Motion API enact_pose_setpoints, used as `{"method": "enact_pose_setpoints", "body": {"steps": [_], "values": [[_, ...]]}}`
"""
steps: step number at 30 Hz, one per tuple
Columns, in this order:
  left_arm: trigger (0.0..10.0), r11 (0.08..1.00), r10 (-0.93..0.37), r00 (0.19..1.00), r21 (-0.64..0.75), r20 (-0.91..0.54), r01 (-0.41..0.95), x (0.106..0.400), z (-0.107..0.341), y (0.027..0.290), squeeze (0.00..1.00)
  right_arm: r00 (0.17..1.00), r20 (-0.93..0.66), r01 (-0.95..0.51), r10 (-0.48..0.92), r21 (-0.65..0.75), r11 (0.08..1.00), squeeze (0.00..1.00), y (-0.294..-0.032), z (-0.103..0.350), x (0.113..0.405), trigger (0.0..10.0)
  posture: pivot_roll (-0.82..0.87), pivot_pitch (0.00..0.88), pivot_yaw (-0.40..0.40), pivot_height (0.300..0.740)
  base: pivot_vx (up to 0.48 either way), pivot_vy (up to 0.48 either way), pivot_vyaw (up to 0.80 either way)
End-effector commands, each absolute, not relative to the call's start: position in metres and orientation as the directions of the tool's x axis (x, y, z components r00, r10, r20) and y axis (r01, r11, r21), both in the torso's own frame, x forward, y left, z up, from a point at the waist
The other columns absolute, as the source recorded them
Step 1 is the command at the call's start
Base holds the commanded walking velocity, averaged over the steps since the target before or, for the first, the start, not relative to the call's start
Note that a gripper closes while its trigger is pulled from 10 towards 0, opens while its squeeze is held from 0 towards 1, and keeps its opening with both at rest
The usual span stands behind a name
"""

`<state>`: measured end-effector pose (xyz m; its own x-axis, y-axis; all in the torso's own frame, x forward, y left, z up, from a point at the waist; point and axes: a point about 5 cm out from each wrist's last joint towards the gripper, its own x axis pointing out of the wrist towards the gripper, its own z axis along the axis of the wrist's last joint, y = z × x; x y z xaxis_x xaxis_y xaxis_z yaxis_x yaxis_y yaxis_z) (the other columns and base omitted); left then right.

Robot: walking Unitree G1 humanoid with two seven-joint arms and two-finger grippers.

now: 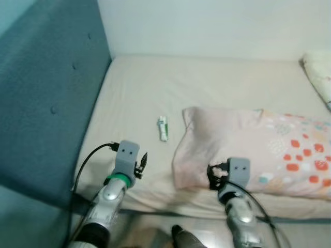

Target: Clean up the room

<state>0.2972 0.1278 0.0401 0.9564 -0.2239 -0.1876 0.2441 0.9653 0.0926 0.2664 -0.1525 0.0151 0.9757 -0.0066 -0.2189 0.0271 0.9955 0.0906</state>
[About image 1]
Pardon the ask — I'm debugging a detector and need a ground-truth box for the pink spotted pillow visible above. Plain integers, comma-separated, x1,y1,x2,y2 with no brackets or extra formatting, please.
172,107,331,201

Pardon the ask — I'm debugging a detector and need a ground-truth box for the green white torn wrapper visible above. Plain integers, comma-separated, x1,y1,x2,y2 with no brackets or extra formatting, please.
157,116,170,142

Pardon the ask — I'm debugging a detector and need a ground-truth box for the robot left leg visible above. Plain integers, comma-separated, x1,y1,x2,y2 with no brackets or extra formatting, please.
119,227,166,248

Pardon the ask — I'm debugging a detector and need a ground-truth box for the robot leg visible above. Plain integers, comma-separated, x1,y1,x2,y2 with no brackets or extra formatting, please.
119,227,166,248
171,225,207,248

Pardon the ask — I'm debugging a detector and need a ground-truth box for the robot right leg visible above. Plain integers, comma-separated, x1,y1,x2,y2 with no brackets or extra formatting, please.
171,225,207,248

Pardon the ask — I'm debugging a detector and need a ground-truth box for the white bed mattress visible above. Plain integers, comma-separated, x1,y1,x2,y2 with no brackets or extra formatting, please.
75,54,331,220

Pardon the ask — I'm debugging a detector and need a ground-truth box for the cream cartoon print blanket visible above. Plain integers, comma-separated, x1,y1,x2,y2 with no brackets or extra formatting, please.
300,50,331,112

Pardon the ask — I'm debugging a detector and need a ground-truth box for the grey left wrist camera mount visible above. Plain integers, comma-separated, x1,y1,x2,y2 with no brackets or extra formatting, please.
114,141,140,177

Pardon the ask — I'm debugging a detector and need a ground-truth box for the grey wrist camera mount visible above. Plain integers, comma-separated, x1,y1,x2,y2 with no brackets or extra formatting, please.
114,141,140,177
227,158,251,189

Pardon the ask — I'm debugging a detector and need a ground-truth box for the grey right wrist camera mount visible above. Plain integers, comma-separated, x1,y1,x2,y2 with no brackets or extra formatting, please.
227,158,251,189

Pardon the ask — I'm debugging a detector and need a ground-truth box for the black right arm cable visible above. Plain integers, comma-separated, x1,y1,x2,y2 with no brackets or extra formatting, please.
207,163,290,248

